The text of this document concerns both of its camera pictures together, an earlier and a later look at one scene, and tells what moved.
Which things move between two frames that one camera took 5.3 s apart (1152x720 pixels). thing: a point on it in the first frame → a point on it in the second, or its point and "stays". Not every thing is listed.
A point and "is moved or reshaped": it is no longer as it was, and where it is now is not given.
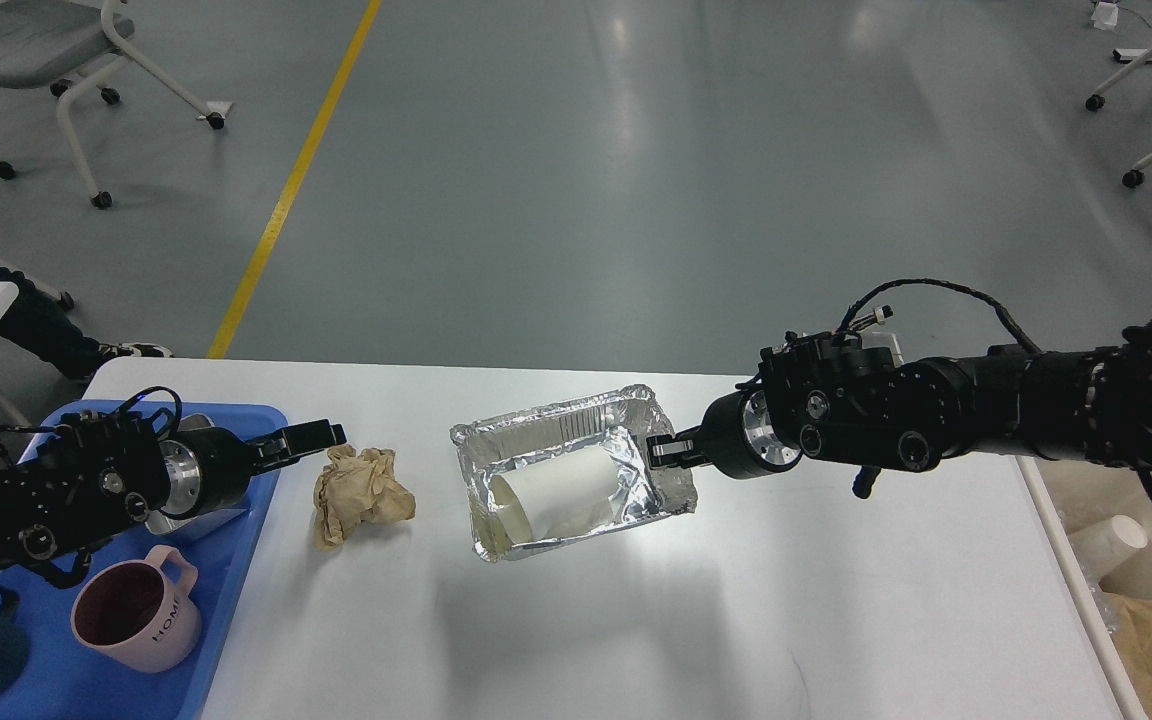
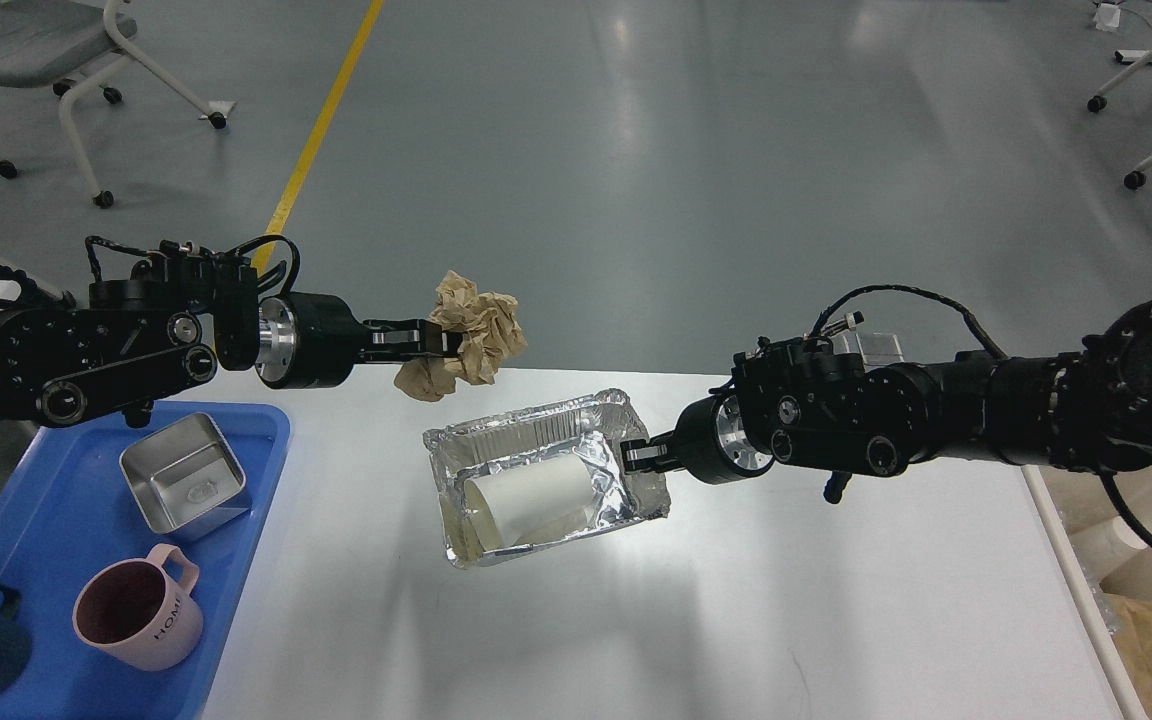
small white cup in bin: (1102, 547) stays
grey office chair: (19, 43) stays
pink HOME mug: (128, 612) stays
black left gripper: (209, 468) → (308, 341)
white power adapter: (1105, 15) stays
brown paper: (354, 487) → (491, 333)
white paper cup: (560, 495) is moved or reshaped
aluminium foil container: (563, 473) is moved or reshaped
